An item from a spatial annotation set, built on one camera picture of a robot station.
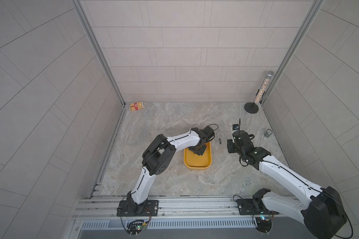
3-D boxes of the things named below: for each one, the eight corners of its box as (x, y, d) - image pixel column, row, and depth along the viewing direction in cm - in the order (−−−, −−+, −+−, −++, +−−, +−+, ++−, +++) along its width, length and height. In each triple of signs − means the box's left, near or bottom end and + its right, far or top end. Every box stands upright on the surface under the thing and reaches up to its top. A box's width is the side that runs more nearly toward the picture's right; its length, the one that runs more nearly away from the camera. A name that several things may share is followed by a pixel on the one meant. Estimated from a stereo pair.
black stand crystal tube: (245, 112, 113) (260, 80, 90) (251, 102, 121) (267, 69, 97) (253, 116, 111) (271, 83, 88) (259, 105, 118) (277, 73, 95)
